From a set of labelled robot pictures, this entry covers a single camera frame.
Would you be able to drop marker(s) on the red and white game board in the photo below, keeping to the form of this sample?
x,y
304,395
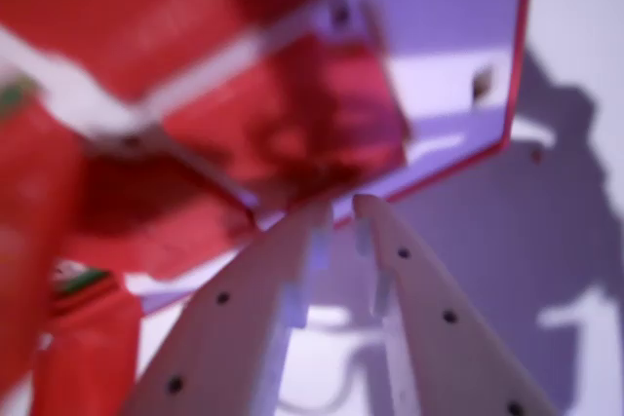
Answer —
x,y
122,26

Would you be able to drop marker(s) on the red board flap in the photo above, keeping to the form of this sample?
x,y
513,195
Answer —
x,y
292,128

